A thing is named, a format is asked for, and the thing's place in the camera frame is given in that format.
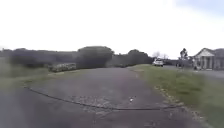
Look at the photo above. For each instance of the house with gabled roof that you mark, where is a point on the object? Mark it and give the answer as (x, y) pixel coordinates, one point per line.
(209, 58)

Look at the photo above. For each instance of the grass bank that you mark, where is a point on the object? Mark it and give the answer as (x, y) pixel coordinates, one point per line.
(16, 75)

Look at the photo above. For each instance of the row of dark bushes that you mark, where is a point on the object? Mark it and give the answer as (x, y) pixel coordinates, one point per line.
(93, 56)

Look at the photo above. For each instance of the grass verge strip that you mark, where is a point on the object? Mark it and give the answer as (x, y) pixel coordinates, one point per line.
(186, 88)

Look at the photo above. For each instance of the grey asphalt path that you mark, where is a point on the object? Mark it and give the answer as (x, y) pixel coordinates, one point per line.
(100, 96)

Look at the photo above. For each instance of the tree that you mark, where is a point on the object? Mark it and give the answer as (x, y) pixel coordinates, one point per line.
(183, 55)

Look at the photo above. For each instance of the white vehicle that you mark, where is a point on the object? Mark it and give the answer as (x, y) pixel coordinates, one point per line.
(158, 62)

